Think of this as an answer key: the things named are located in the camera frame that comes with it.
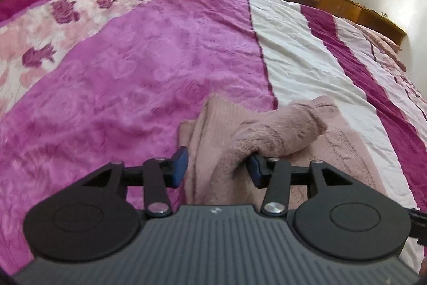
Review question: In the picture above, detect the purple floral blanket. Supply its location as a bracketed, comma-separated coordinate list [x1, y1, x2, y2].
[0, 0, 278, 275]

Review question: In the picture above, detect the striped white magenta quilt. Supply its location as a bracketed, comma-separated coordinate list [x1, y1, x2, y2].
[247, 0, 427, 272]

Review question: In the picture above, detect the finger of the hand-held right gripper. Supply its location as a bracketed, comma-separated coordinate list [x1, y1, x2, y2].
[409, 208, 427, 240]

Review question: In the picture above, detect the pink crochet pillow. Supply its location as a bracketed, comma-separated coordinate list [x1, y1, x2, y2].
[358, 24, 408, 72]

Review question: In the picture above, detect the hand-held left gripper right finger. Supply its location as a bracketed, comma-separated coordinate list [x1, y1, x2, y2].
[246, 155, 353, 216]

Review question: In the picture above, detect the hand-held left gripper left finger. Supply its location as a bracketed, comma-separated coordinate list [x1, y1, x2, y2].
[81, 146, 189, 218]

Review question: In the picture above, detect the pink knit cardigan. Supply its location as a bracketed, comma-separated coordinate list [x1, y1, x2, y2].
[178, 95, 384, 209]

